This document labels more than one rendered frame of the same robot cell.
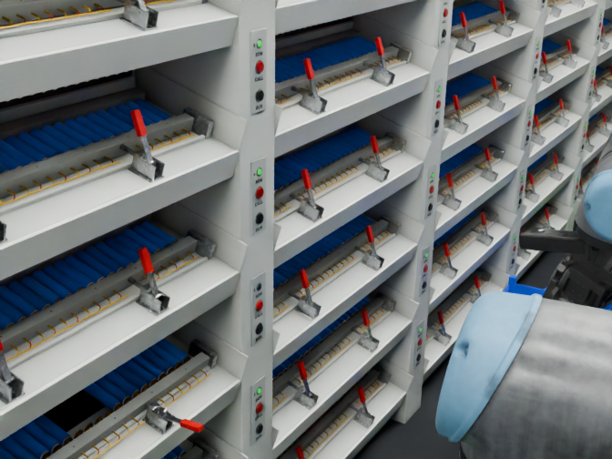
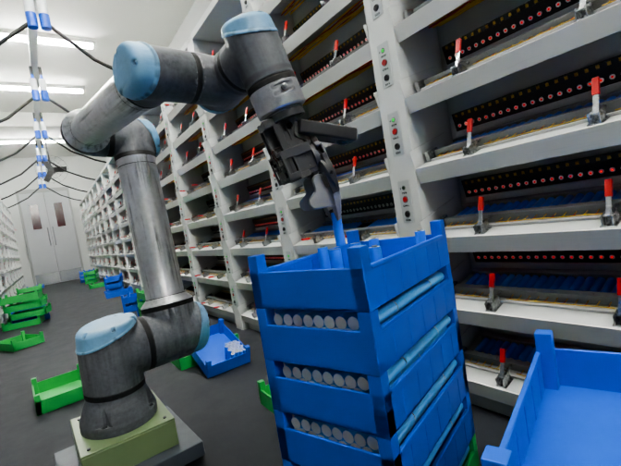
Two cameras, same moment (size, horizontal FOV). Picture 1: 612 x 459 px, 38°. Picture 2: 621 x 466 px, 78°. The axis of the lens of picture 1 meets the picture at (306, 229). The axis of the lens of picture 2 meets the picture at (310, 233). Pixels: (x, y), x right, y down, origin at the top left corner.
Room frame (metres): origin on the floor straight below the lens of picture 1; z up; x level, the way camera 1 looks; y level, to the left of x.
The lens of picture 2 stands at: (1.50, -1.06, 0.61)
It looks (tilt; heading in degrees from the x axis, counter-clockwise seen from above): 3 degrees down; 114
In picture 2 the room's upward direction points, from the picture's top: 9 degrees counter-clockwise
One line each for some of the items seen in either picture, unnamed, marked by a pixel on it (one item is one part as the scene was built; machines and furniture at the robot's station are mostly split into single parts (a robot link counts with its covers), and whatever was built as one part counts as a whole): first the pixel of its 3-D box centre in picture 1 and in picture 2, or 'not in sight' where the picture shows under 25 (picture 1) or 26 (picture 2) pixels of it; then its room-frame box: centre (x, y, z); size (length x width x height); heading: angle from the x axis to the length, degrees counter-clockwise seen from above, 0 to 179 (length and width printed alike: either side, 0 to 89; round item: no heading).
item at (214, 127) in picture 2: not in sight; (230, 184); (0.16, 0.88, 0.87); 0.20 x 0.09 x 1.73; 59
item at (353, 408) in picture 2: not in sight; (372, 353); (1.31, -0.45, 0.36); 0.30 x 0.20 x 0.08; 76
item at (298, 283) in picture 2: not in sight; (357, 260); (1.31, -0.45, 0.52); 0.30 x 0.20 x 0.08; 76
